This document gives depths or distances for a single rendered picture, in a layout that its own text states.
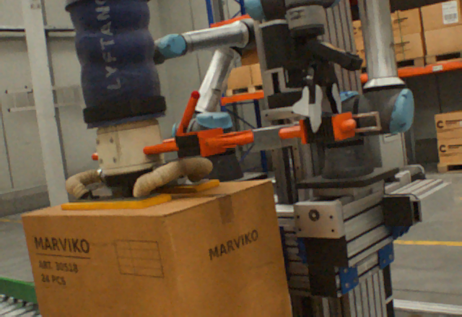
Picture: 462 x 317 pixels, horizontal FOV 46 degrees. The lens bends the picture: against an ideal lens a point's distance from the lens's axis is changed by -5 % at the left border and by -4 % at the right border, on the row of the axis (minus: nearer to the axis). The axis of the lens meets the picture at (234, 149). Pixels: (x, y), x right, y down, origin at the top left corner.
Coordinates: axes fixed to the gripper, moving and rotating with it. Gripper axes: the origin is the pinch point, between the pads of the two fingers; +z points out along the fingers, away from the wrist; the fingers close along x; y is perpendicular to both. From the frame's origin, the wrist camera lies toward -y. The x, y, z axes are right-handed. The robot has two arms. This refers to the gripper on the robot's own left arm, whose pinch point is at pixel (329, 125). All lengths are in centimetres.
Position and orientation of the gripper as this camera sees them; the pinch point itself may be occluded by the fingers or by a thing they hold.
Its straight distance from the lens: 116.7
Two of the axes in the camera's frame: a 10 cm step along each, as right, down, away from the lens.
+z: 1.3, 9.9, 0.6
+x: -6.1, 1.3, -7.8
